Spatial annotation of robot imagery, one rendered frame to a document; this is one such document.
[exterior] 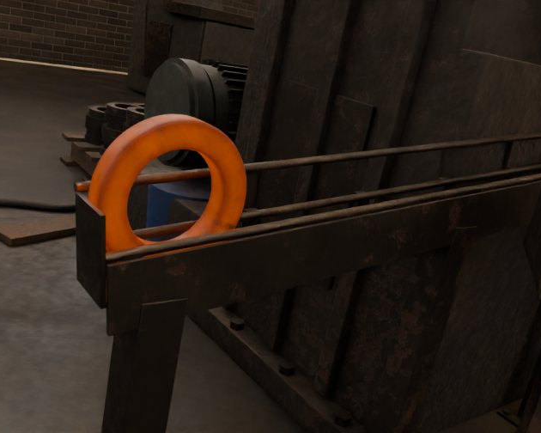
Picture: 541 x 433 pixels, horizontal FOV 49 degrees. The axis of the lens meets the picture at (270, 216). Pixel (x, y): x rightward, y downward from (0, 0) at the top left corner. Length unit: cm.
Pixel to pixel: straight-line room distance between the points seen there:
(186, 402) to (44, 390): 31
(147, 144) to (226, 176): 11
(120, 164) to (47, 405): 86
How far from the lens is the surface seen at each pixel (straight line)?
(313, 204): 86
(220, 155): 69
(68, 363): 154
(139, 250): 66
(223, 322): 165
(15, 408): 141
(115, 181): 64
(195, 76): 206
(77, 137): 313
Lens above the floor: 84
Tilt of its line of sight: 17 degrees down
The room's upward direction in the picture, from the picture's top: 12 degrees clockwise
